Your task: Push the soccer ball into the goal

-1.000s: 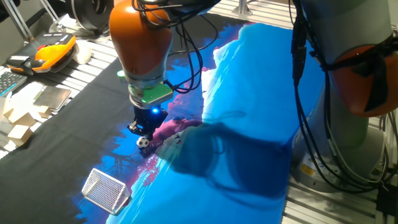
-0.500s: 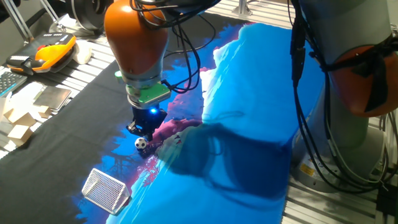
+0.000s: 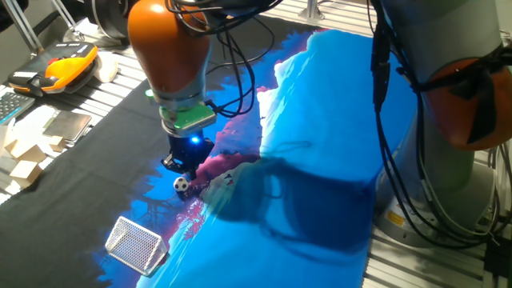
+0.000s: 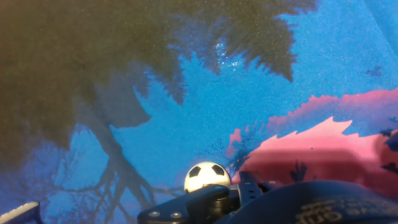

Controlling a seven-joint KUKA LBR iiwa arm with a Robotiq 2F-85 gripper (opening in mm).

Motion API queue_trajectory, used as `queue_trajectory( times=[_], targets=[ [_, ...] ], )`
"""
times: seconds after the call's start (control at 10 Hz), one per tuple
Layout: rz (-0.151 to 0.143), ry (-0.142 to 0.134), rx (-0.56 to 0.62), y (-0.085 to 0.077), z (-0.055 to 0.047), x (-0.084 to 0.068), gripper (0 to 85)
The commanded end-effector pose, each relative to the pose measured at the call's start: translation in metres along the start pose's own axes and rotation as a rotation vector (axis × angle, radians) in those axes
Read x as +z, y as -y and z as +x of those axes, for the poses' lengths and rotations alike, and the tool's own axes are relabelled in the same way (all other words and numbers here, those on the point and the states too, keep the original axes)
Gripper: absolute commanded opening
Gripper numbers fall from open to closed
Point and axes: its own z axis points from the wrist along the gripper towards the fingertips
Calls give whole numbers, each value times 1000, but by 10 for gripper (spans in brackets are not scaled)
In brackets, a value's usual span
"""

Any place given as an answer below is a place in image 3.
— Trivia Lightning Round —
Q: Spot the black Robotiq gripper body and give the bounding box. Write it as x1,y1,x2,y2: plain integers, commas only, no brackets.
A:
166,134,216,172

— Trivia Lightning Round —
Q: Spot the dark sleeved forearm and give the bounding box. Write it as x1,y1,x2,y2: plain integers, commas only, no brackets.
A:
0,0,30,34

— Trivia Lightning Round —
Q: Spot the grey metal plate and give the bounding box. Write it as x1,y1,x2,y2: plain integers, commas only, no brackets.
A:
42,110,94,143

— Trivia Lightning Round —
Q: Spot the small wooden block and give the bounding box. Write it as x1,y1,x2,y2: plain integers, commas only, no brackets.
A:
48,134,67,153

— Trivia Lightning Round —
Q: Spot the white foam lump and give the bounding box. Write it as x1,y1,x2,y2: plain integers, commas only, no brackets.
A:
92,51,120,84

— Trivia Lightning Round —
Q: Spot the blue black printed cloth mat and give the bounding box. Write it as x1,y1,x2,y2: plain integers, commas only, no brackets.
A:
0,15,417,288

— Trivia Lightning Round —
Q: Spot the wooden cube block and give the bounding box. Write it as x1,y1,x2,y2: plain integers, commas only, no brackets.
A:
4,138,48,164
9,159,43,189

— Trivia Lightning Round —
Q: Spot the orange black teach pendant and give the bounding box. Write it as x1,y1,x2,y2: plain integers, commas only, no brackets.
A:
7,41,100,97

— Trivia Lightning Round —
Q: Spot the black computer keyboard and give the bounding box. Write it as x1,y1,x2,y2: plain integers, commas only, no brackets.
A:
0,90,36,126

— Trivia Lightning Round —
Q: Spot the pale wooden block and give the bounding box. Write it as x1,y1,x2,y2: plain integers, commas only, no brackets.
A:
0,124,9,157

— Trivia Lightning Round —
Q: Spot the black box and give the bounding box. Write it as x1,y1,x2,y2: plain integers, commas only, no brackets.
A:
483,235,512,281

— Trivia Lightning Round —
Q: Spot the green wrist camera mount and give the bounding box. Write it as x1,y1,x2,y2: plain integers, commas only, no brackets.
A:
144,90,218,137

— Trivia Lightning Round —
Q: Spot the white wire mesh goal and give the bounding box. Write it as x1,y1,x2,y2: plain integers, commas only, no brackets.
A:
104,215,169,278

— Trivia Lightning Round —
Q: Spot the aluminium frame bar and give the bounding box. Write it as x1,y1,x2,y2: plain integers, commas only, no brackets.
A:
51,0,83,39
298,0,326,21
2,0,45,55

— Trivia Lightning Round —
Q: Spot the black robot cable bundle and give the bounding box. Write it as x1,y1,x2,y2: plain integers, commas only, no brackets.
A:
164,0,512,249

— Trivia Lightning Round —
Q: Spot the black fabric strap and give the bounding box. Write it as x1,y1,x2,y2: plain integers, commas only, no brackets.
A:
411,46,512,145

